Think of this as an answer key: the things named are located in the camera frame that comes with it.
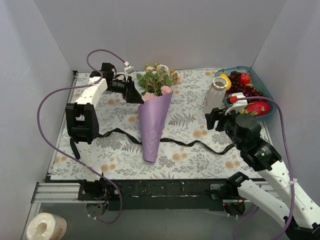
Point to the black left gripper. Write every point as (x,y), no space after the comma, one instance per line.
(128,90)

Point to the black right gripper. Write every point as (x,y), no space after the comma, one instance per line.
(217,120)

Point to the purple wrapping paper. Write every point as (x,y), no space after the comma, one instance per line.
(152,115)

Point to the pink rose flower bunch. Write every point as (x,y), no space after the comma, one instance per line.
(157,81)

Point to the black printed ribbon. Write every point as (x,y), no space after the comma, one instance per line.
(162,140)

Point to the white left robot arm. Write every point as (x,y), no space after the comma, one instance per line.
(81,119)

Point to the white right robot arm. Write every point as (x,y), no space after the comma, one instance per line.
(293,209)

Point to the white ribbed ceramic vase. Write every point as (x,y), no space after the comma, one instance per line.
(215,94)

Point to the yellow pepper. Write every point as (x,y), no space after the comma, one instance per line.
(229,84)

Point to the dark purple grape bunch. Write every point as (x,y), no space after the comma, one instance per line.
(248,90)

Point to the floral patterned table mat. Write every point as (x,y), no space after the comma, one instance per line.
(120,159)

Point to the pink dragon fruit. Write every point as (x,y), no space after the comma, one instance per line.
(257,108)

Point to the red apple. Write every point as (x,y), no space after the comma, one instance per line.
(245,78)

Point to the teal plastic fruit tray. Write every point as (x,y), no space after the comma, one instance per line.
(256,81)

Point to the white toilet paper roll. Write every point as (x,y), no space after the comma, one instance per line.
(46,226)

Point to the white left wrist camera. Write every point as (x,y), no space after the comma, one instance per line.
(128,69)

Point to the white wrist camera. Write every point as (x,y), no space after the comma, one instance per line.
(235,103)
(128,69)

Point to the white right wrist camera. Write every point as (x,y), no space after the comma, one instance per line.
(235,103)

